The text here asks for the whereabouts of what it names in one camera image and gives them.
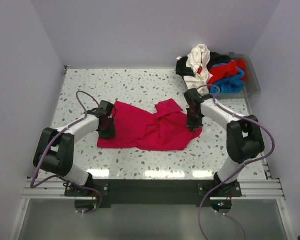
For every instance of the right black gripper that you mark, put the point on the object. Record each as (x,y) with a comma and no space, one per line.
(191,125)

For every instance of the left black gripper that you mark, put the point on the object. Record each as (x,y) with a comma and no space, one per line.
(111,132)

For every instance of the magenta t shirt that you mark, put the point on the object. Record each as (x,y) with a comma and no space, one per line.
(165,130)

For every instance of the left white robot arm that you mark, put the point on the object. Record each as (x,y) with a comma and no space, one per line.
(56,147)

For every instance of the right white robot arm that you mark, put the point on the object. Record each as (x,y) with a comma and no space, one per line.
(244,140)

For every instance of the red t shirt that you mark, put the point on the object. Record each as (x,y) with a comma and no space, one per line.
(234,69)

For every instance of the white t shirt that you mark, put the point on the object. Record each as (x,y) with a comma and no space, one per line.
(197,61)

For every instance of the clear plastic bin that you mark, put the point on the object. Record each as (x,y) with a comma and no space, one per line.
(251,86)

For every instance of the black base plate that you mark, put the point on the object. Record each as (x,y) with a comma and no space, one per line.
(139,192)

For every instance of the aluminium frame rail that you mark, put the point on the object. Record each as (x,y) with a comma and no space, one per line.
(255,180)

